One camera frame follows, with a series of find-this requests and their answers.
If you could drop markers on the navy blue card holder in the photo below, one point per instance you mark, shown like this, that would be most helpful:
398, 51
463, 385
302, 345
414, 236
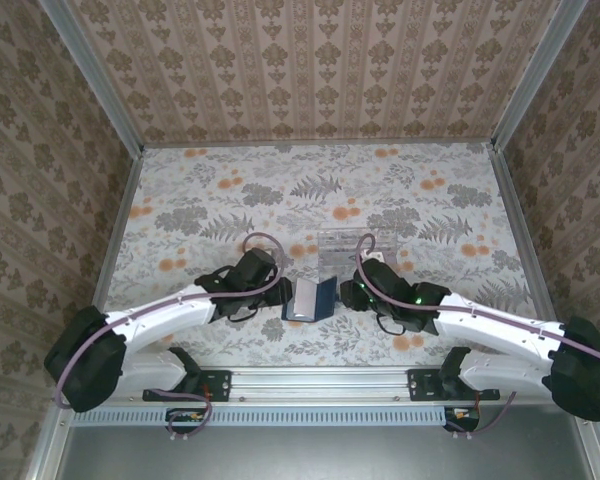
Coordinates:
325, 300

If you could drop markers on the clear acrylic box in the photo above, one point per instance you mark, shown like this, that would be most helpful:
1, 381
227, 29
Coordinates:
330, 245

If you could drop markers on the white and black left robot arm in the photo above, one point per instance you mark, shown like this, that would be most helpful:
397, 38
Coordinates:
170, 312

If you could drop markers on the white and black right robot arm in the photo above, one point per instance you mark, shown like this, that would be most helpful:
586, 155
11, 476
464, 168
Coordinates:
500, 325

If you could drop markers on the black right connector box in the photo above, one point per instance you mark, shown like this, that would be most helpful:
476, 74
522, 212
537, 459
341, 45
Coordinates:
462, 416

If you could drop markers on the black connector box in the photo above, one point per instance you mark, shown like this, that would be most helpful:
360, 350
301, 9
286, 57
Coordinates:
462, 416
185, 416

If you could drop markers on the black left connector box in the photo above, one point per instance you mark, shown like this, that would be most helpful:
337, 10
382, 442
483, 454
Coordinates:
185, 416

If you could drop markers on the grey metal panel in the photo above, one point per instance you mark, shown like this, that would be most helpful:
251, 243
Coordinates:
320, 455

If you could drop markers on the aluminium mounting rail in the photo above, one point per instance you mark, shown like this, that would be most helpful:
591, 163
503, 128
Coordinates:
320, 385

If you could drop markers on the aluminium left table edge rail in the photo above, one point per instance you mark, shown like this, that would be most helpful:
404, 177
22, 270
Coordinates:
122, 225

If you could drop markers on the aluminium table edge rail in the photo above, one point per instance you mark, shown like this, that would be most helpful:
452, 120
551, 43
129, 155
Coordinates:
320, 144
520, 225
122, 225

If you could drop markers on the aluminium rear table edge rail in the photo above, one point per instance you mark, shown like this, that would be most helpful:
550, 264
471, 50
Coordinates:
320, 144

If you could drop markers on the aluminium right table edge rail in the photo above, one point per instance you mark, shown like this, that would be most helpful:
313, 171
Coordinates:
520, 225

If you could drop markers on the aluminium left corner post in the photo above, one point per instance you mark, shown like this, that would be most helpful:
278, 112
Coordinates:
90, 75

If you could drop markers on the aluminium corner post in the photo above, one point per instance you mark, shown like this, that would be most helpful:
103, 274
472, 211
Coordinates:
535, 75
90, 75

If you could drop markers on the aluminium right corner post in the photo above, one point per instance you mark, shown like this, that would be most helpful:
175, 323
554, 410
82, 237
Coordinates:
535, 75

